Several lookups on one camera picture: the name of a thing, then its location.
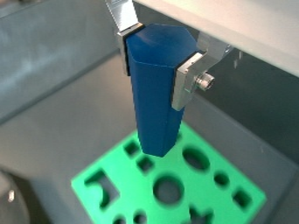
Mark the green shape sorter board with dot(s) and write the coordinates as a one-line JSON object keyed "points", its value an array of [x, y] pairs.
{"points": [[190, 187]]}

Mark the blue hexagonal prism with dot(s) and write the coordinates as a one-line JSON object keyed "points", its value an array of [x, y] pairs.
{"points": [[156, 51]]}

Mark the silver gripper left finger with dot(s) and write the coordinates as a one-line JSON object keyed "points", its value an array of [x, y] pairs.
{"points": [[123, 14]]}

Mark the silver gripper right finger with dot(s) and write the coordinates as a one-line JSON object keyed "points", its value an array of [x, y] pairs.
{"points": [[191, 74]]}

